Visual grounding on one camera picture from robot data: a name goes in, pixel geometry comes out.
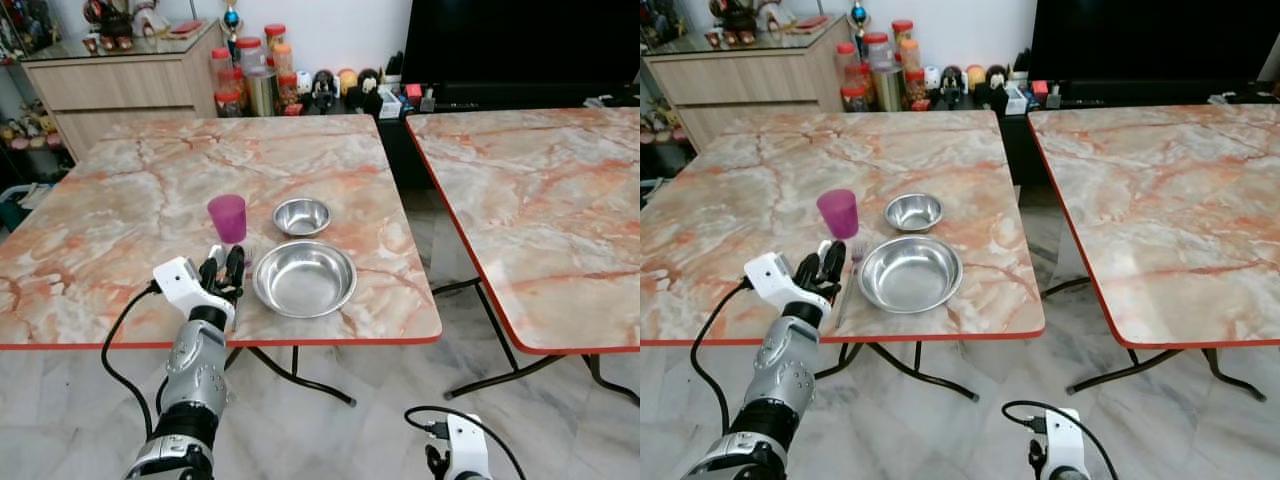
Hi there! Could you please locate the steel canister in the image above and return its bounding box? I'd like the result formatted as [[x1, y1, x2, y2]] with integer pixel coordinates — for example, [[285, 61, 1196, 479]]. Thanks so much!
[[874, 63, 905, 113], [247, 67, 280, 117]]

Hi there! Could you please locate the black television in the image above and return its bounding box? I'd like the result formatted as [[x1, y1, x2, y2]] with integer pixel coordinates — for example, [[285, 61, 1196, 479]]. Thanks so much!
[[401, 0, 641, 88], [1029, 0, 1280, 84]]

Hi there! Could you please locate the purple plastic cup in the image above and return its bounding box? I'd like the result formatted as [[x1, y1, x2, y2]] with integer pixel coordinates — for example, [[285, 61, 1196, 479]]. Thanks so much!
[[816, 188, 860, 241], [207, 194, 248, 245]]

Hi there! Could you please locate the small steel bowl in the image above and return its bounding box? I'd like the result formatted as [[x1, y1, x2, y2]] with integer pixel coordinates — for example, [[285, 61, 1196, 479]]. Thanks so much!
[[883, 192, 945, 234], [272, 197, 332, 239]]

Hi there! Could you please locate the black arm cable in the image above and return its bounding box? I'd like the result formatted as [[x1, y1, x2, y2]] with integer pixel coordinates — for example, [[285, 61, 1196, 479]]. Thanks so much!
[[689, 278, 753, 409], [404, 404, 528, 480], [100, 283, 164, 442], [1002, 399, 1120, 480]]

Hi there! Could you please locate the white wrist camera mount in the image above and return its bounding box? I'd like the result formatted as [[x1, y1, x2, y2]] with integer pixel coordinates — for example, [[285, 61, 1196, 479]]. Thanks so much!
[[743, 251, 827, 323], [152, 256, 237, 328], [1043, 407, 1092, 480], [438, 412, 492, 480]]

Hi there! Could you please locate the large steel bowl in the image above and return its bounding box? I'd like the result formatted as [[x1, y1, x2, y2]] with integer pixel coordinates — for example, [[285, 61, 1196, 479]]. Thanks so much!
[[252, 239, 358, 320], [857, 235, 966, 316]]

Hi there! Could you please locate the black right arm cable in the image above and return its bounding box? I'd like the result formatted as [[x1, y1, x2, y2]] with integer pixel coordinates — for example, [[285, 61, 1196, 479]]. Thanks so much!
[[404, 404, 528, 480], [1002, 399, 1120, 480]]

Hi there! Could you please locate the empty marble folding table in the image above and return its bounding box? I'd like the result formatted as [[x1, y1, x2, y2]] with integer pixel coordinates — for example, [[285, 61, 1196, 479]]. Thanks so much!
[[1027, 102, 1280, 403], [405, 106, 641, 407]]

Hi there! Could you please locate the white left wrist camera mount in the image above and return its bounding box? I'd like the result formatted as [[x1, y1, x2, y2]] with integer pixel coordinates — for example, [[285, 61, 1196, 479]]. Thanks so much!
[[743, 251, 827, 323], [152, 256, 237, 328]]

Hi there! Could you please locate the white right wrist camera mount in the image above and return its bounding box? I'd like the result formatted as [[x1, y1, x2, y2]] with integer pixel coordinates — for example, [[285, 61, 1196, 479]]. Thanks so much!
[[438, 412, 492, 480], [1043, 407, 1092, 480]]

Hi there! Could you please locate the steel fork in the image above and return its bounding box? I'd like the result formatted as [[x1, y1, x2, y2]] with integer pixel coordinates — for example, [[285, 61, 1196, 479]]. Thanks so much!
[[834, 239, 867, 333]]

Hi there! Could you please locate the marble folding table with bowls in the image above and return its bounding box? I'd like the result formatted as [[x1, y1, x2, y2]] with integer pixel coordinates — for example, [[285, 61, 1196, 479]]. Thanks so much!
[[0, 113, 445, 407], [640, 108, 1048, 403]]

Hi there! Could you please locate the light wooden cabinet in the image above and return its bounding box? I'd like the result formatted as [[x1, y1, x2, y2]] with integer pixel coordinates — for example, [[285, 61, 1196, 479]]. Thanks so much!
[[20, 18, 227, 163], [642, 14, 852, 153]]

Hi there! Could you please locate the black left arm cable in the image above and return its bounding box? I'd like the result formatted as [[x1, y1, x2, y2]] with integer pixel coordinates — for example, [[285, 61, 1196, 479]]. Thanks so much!
[[689, 278, 753, 409], [100, 283, 164, 442]]

